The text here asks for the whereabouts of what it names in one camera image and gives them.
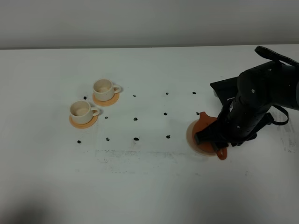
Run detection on white teacup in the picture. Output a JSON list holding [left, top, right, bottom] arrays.
[[93, 79, 121, 101], [70, 100, 100, 125]]

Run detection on orange saucer front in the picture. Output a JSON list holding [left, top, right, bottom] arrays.
[[69, 115, 98, 129]]

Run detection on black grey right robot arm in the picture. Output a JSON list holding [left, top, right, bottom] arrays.
[[192, 62, 299, 152]]

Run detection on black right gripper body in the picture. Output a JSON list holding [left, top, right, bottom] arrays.
[[210, 78, 274, 146]]

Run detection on orange saucer rear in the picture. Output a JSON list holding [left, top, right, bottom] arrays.
[[93, 93, 120, 107]]

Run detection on white teacup rear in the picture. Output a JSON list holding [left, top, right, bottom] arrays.
[[93, 79, 121, 101]]

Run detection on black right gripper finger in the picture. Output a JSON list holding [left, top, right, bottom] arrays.
[[211, 140, 229, 151], [195, 119, 221, 145]]

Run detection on beige round teapot coaster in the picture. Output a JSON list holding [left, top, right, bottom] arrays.
[[186, 120, 216, 157]]

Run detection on white teacup front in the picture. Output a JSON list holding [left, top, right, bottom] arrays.
[[70, 100, 100, 125]]

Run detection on brown clay teapot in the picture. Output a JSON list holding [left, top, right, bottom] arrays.
[[192, 112, 228, 160]]

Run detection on orange saucer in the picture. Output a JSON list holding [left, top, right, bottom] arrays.
[[69, 115, 98, 129], [93, 93, 120, 107]]

